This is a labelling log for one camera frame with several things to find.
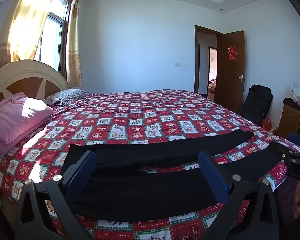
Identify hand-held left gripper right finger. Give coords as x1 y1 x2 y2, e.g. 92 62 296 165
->
197 152 282 240

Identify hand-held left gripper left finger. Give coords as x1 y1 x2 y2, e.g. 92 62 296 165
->
15 150 98 240

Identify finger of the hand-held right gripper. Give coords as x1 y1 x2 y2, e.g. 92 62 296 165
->
287 132 300 154
268 141 294 165

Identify black pants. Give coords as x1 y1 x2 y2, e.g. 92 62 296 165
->
61 129 288 222

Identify wooden cabinet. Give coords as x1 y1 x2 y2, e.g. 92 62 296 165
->
277 97 300 143

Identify red bag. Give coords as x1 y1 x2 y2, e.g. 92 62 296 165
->
261 119 273 132

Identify black folding chair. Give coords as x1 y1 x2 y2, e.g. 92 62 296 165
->
239 84 273 127

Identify striped pillow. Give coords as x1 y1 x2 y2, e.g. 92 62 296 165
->
45 89 90 106

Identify red checked printed bedspread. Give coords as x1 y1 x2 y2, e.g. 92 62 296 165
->
0 89 298 240

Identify brown wooden door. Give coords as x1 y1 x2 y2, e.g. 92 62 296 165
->
216 30 246 114

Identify folded pink blanket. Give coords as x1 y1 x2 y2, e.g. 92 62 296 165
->
0 92 54 155

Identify red paper door decoration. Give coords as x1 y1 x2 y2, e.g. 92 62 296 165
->
227 46 238 60

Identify cream and brown headboard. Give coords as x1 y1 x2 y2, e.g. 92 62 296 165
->
0 59 68 108

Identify narrow yellow curtain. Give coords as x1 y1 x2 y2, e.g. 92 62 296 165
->
66 0 82 88

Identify window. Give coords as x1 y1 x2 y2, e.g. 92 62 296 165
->
36 0 73 77

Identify wide yellow curtain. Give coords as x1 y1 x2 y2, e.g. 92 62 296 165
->
0 0 64 72

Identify brown door frame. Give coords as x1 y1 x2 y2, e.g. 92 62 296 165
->
194 24 224 96

